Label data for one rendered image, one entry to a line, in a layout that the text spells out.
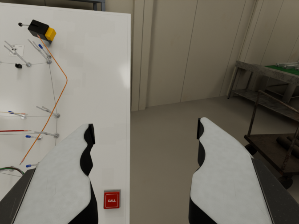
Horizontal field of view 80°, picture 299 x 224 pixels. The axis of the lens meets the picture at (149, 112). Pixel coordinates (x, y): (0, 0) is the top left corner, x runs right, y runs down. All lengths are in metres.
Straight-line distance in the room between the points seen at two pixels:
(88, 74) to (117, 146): 0.30
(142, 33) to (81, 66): 2.47
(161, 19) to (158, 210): 2.83
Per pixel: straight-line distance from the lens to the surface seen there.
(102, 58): 0.78
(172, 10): 3.52
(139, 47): 3.18
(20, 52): 0.87
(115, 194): 0.66
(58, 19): 0.90
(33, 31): 0.78
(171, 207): 2.03
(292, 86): 5.32
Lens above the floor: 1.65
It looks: 28 degrees down
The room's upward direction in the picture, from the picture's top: 5 degrees clockwise
